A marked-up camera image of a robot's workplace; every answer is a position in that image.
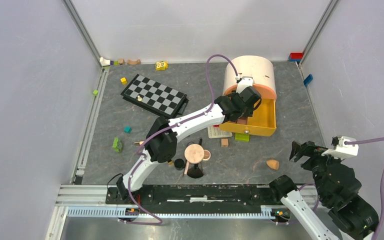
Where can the yellow cube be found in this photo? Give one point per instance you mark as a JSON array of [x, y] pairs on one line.
[[123, 80]]

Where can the red blue blocks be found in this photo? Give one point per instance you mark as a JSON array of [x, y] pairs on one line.
[[295, 56]]

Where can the teal cube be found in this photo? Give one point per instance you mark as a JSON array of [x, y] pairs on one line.
[[127, 129]]

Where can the small wooden block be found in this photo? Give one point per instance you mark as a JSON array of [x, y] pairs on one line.
[[121, 61]]

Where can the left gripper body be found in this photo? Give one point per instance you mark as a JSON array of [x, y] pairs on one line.
[[248, 112]]

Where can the yellow toy block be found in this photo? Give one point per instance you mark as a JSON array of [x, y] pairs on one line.
[[161, 65]]

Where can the black makeup brush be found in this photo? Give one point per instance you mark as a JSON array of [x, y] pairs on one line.
[[194, 171]]

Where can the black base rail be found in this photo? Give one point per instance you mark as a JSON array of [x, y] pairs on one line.
[[197, 198]]

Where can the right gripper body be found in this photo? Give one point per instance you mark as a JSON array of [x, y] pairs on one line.
[[318, 165]]

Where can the round pink powder compact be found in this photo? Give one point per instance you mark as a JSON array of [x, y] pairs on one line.
[[195, 154]]

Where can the green cube on rail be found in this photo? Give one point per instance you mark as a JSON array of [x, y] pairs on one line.
[[95, 92]]

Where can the black mascara tube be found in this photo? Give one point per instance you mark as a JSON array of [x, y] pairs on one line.
[[182, 108]]

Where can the small black round jar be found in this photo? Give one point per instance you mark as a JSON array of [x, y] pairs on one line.
[[179, 164]]

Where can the green lego brick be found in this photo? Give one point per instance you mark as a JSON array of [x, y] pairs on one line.
[[242, 137]]

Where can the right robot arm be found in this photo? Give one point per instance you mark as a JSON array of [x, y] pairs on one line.
[[337, 189]]

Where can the small wooden cube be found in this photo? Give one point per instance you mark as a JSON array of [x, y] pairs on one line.
[[224, 142]]

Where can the beige concealer tube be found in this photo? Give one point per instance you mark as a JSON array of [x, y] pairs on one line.
[[138, 143]]

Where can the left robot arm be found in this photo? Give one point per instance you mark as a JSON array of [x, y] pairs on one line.
[[160, 145]]

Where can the wooden arch block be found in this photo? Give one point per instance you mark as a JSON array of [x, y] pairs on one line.
[[133, 62]]

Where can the blue block by wall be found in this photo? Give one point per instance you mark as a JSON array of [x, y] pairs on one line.
[[307, 80]]

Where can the round drawer organizer box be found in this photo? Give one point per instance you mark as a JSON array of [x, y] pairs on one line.
[[263, 122]]

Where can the white corner bracket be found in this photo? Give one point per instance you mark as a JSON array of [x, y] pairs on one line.
[[104, 62]]

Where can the orange makeup sponge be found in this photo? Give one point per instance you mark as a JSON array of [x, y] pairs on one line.
[[273, 164]]

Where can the black white chessboard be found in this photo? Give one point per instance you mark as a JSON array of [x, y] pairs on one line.
[[157, 98]]

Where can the pink blush palette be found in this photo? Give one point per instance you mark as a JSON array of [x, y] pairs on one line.
[[242, 121]]

